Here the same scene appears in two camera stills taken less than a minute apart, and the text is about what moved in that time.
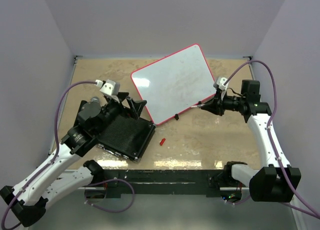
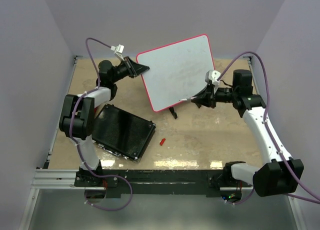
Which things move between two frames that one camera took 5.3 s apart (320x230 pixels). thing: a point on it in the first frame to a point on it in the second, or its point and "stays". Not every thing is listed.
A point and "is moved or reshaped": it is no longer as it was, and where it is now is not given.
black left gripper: (137, 106) to (134, 69)
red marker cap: (162, 141) stays
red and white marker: (196, 106) to (183, 101)
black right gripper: (218, 107) to (207, 97)
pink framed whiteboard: (174, 83) is moved or reshaped
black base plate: (197, 183) stays
